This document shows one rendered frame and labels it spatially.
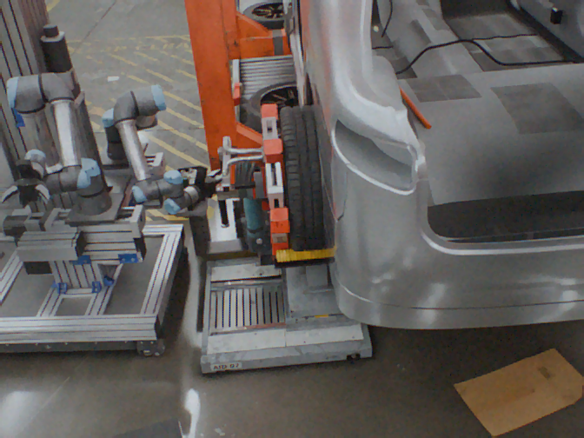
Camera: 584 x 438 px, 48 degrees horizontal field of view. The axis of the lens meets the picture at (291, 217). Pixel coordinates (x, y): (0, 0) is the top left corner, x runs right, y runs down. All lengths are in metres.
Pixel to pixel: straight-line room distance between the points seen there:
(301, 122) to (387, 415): 1.35
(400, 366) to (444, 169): 1.00
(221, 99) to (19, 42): 0.97
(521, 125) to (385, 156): 1.19
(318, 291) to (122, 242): 0.99
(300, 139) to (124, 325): 1.29
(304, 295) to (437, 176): 0.94
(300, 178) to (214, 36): 0.90
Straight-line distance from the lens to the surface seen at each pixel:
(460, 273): 2.06
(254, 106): 4.53
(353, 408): 3.09
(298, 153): 2.69
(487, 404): 3.15
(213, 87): 3.30
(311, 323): 3.28
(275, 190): 2.70
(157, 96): 2.97
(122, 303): 3.46
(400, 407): 3.11
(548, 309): 2.36
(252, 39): 5.25
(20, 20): 2.93
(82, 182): 2.68
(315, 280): 3.29
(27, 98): 2.81
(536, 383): 3.28
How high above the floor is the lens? 2.42
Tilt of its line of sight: 35 degrees down
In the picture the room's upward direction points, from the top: 4 degrees counter-clockwise
